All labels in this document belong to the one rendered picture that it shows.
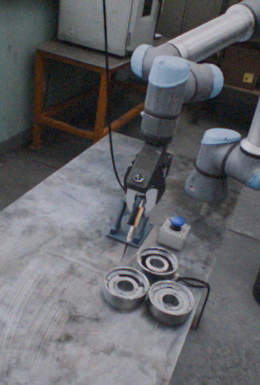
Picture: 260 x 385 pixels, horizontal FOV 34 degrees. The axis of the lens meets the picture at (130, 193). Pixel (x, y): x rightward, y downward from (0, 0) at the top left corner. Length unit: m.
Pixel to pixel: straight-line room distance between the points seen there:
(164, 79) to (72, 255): 0.51
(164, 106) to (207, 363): 1.38
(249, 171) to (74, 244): 0.57
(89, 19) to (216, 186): 2.03
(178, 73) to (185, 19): 3.89
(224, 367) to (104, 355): 1.18
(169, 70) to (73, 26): 2.46
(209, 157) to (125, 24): 1.84
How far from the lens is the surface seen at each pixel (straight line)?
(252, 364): 2.09
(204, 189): 1.43
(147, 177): 0.85
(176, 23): 4.74
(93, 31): 3.19
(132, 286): 1.01
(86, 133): 3.12
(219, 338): 2.12
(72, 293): 1.00
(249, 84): 4.39
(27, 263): 1.07
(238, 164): 1.34
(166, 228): 1.18
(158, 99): 0.85
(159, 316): 0.96
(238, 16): 1.21
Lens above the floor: 1.51
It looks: 31 degrees down
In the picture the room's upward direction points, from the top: 11 degrees clockwise
